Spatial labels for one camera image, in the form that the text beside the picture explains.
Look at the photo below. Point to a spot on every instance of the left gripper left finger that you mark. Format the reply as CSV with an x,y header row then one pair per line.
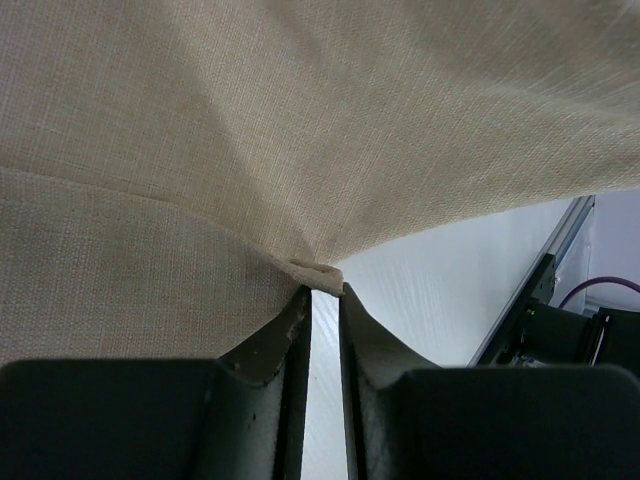
x,y
240,416

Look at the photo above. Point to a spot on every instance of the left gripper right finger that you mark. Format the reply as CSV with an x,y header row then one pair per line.
x,y
406,418

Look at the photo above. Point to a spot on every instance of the beige cloth napkin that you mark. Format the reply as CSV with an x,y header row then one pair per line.
x,y
172,171

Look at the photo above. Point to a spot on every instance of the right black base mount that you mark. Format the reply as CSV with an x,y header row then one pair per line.
x,y
554,335

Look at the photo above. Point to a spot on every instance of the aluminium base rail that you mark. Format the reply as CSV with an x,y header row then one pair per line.
x,y
537,286

